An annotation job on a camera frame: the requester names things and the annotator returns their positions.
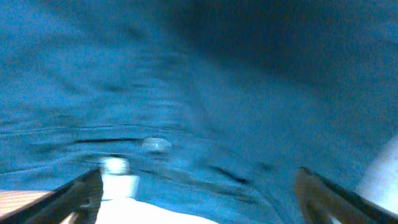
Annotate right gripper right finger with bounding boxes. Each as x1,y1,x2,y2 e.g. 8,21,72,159
294,167,397,224

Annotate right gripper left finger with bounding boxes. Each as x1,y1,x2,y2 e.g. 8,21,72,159
1,168,103,224

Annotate navy blue shorts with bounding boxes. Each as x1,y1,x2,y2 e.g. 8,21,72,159
1,0,397,223

